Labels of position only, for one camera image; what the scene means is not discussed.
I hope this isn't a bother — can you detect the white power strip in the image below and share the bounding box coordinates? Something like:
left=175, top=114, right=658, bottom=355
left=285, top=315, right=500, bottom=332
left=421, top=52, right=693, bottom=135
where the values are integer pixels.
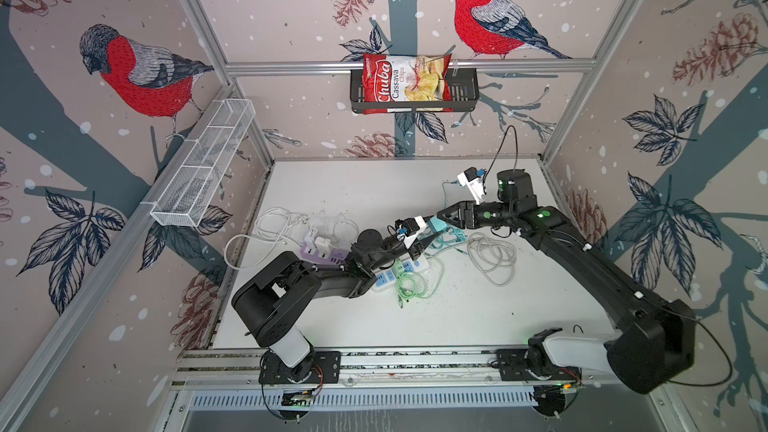
left=371, top=257, right=431, bottom=293

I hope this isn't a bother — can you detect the purple power strip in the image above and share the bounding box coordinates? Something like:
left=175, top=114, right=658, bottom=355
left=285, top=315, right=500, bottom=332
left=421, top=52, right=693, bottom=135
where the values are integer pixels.
left=300, top=243, right=349, bottom=267

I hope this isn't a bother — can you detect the white charger plug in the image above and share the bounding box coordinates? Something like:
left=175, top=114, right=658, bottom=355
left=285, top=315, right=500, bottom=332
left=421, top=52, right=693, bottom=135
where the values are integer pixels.
left=314, top=236, right=333, bottom=258

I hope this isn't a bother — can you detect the green teal cable tangle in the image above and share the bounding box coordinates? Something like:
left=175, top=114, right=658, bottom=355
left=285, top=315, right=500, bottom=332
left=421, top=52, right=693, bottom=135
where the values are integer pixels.
left=392, top=179, right=469, bottom=308

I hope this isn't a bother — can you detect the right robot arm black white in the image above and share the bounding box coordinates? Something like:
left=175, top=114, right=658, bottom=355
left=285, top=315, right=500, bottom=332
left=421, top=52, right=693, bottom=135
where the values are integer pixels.
left=437, top=167, right=696, bottom=394

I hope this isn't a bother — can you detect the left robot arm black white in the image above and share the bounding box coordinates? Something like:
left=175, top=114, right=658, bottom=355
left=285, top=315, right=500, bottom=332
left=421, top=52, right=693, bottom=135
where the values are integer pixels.
left=231, top=229, right=439, bottom=379

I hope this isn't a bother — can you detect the red cassava chips bag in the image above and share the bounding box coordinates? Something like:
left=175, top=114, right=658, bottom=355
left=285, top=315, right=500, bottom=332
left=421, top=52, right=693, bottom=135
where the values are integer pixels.
left=362, top=54, right=452, bottom=114

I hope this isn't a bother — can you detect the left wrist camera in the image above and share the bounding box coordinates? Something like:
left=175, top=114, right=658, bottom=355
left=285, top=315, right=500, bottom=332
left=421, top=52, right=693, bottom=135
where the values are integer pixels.
left=395, top=216, right=427, bottom=248

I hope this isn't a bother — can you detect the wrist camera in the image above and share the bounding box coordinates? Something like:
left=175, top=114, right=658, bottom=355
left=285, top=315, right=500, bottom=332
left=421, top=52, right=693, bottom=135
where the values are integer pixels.
left=457, top=167, right=486, bottom=205
left=395, top=216, right=427, bottom=248

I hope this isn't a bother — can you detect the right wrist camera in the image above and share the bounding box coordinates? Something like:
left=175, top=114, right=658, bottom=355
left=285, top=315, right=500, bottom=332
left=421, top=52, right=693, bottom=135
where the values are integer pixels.
left=457, top=167, right=486, bottom=205

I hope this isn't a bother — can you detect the purple strip white cable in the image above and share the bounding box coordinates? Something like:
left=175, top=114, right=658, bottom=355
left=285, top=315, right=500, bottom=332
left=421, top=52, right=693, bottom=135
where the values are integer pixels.
left=223, top=206, right=361, bottom=271

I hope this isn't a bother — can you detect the black wall basket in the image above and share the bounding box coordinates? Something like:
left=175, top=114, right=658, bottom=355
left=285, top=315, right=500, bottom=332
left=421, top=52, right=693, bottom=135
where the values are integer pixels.
left=350, top=69, right=479, bottom=115

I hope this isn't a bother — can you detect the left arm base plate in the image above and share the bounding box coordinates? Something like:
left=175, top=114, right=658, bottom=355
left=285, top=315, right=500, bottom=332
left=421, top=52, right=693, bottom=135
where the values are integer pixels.
left=258, top=349, right=341, bottom=385

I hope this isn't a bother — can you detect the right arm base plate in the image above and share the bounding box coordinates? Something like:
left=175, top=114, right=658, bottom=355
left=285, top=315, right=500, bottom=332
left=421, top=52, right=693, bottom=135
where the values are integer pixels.
left=488, top=347, right=582, bottom=382

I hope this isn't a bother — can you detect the white wire mesh shelf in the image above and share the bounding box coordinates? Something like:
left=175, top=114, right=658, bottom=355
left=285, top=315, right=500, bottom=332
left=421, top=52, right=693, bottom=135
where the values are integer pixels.
left=150, top=98, right=255, bottom=228

